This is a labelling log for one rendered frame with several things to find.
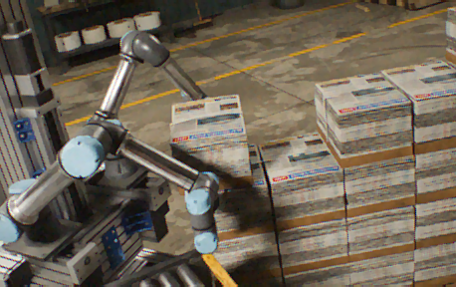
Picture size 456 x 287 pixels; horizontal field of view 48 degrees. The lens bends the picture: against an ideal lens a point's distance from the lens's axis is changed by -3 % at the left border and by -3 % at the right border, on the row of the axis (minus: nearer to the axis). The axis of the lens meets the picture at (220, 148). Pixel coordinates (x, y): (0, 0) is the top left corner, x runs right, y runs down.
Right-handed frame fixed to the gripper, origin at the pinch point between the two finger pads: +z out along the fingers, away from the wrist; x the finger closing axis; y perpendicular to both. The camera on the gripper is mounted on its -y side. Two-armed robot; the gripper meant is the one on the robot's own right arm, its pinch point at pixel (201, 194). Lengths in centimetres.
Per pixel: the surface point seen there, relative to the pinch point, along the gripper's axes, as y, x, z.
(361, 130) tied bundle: 13, -63, 3
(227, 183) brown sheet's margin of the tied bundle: 0.5, -10.2, 3.8
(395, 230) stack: -35, -75, 2
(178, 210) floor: -85, 24, 132
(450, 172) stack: -13, -99, 3
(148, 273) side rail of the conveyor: -5.3, 20.3, -33.9
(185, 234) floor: -85, 20, 102
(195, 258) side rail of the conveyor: -5.6, 4.8, -30.2
